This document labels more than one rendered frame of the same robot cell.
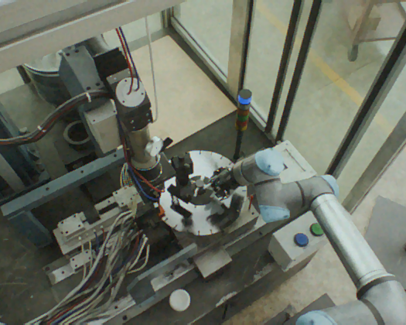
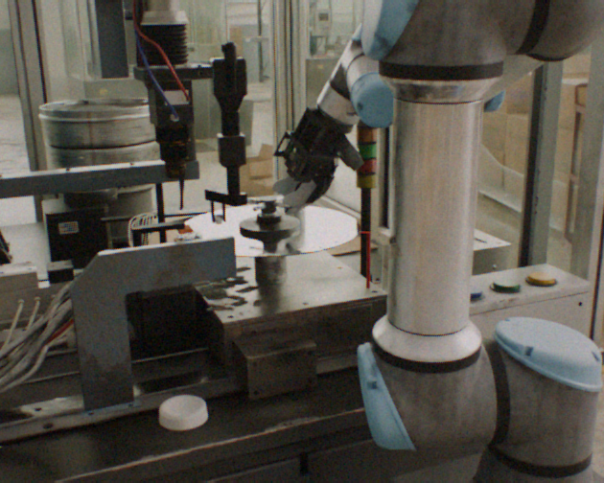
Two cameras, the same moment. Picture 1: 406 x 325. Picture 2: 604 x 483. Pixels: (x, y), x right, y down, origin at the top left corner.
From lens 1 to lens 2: 1.09 m
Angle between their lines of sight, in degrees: 42
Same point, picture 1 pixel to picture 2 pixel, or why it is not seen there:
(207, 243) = (268, 311)
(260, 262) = not seen: hidden behind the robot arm
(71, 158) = (61, 210)
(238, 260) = (336, 380)
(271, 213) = (367, 80)
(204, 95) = not seen: hidden behind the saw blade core
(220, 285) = (284, 405)
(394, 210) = not seen: outside the picture
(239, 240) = (344, 356)
